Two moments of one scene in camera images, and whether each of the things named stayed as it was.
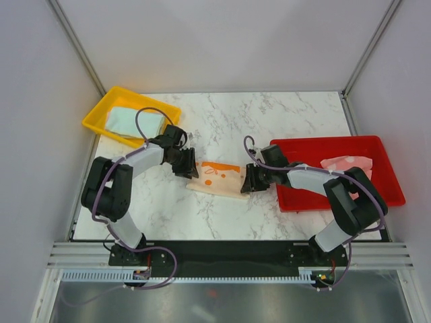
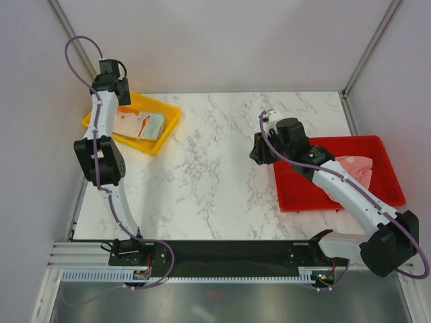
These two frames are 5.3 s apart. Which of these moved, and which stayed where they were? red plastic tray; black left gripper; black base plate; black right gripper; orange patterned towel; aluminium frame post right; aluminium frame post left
Moved: orange patterned towel; black left gripper; black right gripper
Stayed: aluminium frame post right; aluminium frame post left; red plastic tray; black base plate
